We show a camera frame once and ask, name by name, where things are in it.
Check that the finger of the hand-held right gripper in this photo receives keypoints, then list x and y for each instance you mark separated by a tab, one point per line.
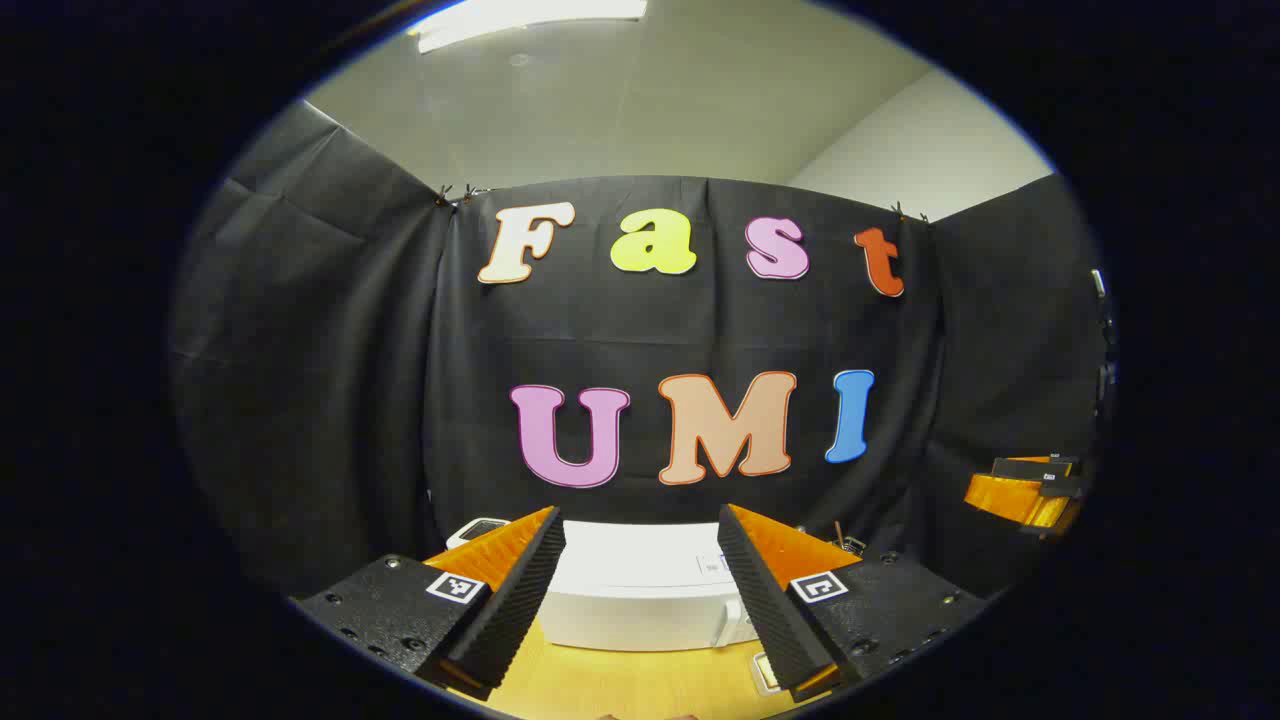
1010	498

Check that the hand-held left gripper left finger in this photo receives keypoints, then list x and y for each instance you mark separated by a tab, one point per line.
520	600

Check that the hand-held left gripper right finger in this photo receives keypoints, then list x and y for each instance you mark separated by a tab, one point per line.
760	600

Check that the white microwave oven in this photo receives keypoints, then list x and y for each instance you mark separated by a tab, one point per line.
640	600

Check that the white foam tray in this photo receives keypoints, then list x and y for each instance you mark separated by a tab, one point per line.
766	675

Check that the white toaster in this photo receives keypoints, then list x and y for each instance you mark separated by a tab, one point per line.
478	530

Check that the ceiling light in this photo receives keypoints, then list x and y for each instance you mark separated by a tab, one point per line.
520	18

